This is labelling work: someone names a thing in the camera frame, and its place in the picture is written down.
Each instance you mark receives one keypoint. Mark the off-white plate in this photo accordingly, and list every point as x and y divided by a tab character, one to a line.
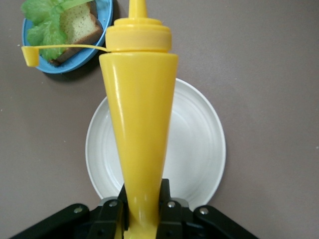
194	149

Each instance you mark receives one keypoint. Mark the brown crust bread slice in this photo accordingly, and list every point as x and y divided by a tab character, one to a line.
79	25

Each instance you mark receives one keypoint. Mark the yellow squeeze bottle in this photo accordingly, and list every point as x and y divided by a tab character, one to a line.
139	99

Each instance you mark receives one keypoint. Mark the green lettuce leaf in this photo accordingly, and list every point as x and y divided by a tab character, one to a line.
42	35

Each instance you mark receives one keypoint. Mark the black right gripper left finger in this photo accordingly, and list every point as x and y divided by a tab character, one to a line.
104	224

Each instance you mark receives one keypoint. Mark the blue plate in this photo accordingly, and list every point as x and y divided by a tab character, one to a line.
106	17

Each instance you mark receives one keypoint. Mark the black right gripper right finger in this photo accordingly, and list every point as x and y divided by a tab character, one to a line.
174	224

